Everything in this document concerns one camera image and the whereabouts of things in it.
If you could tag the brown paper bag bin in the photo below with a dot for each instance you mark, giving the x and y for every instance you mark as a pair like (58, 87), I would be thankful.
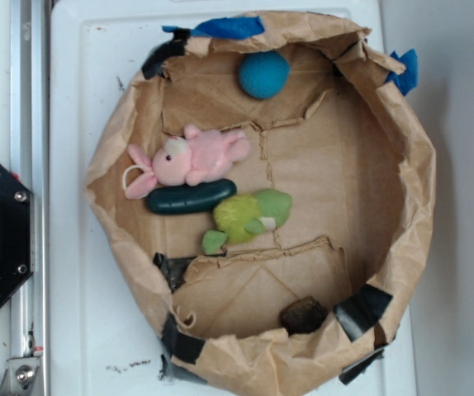
(218, 316)

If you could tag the aluminium frame rail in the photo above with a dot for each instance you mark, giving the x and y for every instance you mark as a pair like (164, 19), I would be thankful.
(29, 366)

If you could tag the pink plush bunny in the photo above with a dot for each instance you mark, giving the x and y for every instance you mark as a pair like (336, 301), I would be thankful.
(193, 158)

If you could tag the green plush toy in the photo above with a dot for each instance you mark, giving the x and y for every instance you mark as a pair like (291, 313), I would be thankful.
(243, 217)

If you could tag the blue foam ball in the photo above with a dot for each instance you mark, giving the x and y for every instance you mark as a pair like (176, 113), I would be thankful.
(263, 75)

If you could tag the dark green toy cucumber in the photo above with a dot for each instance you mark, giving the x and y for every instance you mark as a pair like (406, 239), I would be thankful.
(185, 199)

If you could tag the white plastic tray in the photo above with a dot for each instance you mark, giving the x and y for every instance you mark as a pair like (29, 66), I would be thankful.
(100, 342)

